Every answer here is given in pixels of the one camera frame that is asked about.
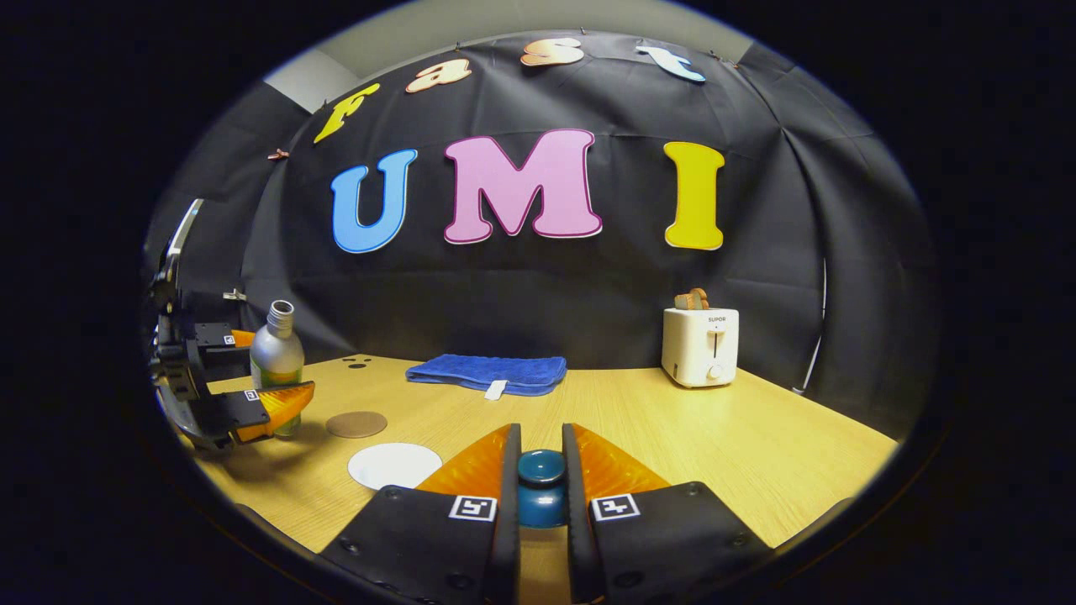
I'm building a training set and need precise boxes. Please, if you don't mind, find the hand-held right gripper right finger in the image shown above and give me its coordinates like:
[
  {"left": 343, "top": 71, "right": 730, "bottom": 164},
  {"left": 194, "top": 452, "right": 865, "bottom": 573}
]
[{"left": 562, "top": 423, "right": 773, "bottom": 605}]

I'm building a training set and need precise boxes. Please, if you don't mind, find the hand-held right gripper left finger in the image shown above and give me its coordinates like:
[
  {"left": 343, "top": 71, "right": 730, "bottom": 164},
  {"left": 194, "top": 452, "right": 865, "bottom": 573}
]
[{"left": 319, "top": 423, "right": 522, "bottom": 605}]

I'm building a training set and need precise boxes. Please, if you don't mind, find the dark teal teacup lid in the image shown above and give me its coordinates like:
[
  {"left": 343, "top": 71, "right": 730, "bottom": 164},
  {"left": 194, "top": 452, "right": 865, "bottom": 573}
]
[{"left": 516, "top": 449, "right": 567, "bottom": 530}]

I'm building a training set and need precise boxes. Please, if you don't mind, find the silver and green water bottle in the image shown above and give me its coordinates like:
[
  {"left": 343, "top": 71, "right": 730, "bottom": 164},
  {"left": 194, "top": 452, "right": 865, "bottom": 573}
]
[{"left": 250, "top": 300, "right": 306, "bottom": 439}]

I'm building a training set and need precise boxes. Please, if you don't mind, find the brown round coaster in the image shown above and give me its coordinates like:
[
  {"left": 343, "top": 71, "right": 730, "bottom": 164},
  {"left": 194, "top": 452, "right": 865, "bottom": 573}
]
[{"left": 325, "top": 411, "right": 389, "bottom": 439}]

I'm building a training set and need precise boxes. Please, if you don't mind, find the teal and white teacup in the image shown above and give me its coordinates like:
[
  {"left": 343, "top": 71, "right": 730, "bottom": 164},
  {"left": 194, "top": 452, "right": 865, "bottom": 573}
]
[{"left": 347, "top": 442, "right": 444, "bottom": 492}]

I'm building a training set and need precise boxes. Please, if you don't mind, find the blue folded towel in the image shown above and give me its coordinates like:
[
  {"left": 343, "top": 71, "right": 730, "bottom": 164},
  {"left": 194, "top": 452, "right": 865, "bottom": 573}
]
[{"left": 405, "top": 354, "right": 568, "bottom": 401}]

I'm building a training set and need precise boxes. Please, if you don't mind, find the cream white toaster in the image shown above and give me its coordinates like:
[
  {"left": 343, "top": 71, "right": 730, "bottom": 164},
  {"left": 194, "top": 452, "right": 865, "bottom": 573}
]
[{"left": 661, "top": 307, "right": 741, "bottom": 389}]

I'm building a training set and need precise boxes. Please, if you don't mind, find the black backdrop cloth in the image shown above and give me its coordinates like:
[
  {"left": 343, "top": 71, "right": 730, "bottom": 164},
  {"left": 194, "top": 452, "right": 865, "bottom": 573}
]
[{"left": 143, "top": 29, "right": 938, "bottom": 442}]

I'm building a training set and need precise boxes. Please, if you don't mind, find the white cable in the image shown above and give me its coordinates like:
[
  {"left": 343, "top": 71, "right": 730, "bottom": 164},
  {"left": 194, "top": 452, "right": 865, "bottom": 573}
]
[{"left": 792, "top": 256, "right": 830, "bottom": 396}]

